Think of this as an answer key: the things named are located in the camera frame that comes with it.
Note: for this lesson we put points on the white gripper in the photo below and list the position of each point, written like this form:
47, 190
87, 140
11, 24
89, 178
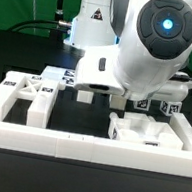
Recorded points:
134, 77

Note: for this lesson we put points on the white chair seat part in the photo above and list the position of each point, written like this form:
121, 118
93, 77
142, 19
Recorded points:
142, 129

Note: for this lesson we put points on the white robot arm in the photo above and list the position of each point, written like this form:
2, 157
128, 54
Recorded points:
133, 48

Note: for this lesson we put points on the white chair backrest part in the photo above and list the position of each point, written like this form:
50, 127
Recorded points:
41, 92

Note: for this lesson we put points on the white small chair post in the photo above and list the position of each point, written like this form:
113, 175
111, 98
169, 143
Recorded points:
84, 97

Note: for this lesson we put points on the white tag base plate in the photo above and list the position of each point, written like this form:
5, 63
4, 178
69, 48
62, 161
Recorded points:
61, 74

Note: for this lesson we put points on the white U-shaped fence frame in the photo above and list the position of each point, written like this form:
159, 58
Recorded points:
15, 135

